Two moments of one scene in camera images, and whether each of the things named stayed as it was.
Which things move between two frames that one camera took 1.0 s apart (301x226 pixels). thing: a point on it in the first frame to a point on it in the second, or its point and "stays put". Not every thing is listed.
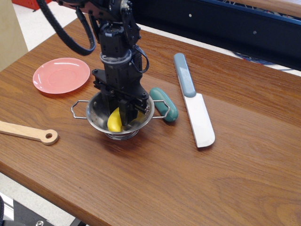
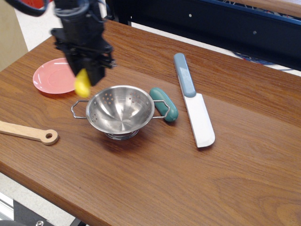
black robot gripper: x=121 y=77 to x=81 y=39
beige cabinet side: x=13 y=44 stays put
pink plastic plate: x=60 y=75 stays put
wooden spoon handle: x=29 y=133 stays put
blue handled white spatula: x=200 y=118 stays put
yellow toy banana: x=114 y=121 to x=82 y=84
